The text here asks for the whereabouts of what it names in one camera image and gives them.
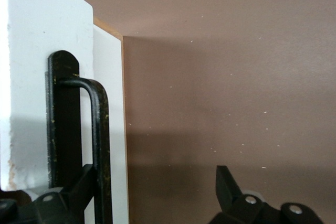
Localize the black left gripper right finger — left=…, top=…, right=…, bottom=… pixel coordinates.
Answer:
left=209, top=165, right=323, bottom=224

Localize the wooden drawer cabinet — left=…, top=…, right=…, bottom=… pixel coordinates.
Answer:
left=93, top=16, right=131, bottom=224

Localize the white-fronted wooden drawer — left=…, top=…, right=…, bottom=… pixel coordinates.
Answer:
left=0, top=0, right=95, bottom=194

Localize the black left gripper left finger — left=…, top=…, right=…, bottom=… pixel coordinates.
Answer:
left=0, top=164, right=97, bottom=224

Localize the brown table cover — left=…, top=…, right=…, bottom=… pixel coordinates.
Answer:
left=47, top=0, right=336, bottom=224

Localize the black metal drawer handle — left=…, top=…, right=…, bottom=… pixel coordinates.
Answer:
left=46, top=50, right=113, bottom=224

